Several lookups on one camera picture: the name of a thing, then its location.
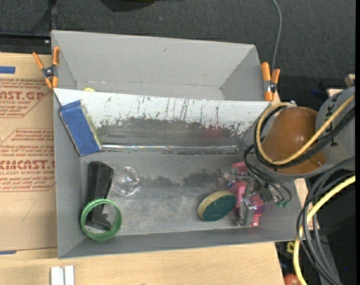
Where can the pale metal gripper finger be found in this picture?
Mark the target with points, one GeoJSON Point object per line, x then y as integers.
{"type": "Point", "coordinates": [232, 177]}
{"type": "Point", "coordinates": [246, 211]}

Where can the pink plastic toy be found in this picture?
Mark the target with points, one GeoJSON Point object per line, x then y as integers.
{"type": "Point", "coordinates": [240, 191]}

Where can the green and yellow oval sponge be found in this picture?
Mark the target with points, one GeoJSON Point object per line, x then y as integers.
{"type": "Point", "coordinates": [217, 206]}

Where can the grey metal bin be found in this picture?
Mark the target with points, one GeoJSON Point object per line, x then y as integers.
{"type": "Point", "coordinates": [168, 64]}

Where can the black wedge block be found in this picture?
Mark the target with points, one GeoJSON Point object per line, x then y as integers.
{"type": "Point", "coordinates": [98, 180]}

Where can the blue and yellow sponge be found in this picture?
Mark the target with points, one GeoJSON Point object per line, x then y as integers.
{"type": "Point", "coordinates": [77, 128]}

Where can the small yellow ball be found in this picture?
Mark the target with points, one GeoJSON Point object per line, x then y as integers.
{"type": "Point", "coordinates": [89, 89]}

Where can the brown cardboard board red print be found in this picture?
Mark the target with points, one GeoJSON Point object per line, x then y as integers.
{"type": "Point", "coordinates": [25, 212]}

